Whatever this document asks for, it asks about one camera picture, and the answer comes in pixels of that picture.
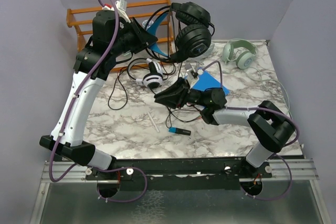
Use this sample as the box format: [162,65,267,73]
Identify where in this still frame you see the black white headphones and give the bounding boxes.
[127,58,163,89]

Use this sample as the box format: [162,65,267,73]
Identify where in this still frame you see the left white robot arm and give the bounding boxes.
[39,10,158,179]

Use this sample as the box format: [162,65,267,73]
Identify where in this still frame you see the wooden shelf rack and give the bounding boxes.
[66,0,175,53]

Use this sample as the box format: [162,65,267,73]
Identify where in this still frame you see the blue notebook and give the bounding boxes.
[190,69,230,95]

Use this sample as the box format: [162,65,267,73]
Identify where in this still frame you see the right blue white jar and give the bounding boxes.
[142,19,154,29]

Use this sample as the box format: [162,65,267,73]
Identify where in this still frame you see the black blue headphones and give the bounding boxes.
[149,2,215,63]

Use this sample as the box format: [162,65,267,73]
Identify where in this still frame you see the blue black highlighter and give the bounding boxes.
[169,127,191,136]

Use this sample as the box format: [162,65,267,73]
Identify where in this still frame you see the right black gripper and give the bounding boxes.
[154,77,208,110]

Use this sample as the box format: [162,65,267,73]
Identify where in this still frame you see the white stick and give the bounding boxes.
[147,112,160,133]

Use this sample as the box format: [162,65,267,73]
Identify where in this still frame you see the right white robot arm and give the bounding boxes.
[154,78,300,177]

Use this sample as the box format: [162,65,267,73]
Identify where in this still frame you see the mint green headphones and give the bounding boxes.
[221,38,258,70]

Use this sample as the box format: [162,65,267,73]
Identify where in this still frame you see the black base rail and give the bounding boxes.
[86,157,272,191]

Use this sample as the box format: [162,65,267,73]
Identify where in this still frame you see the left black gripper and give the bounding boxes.
[110,16,159,57]

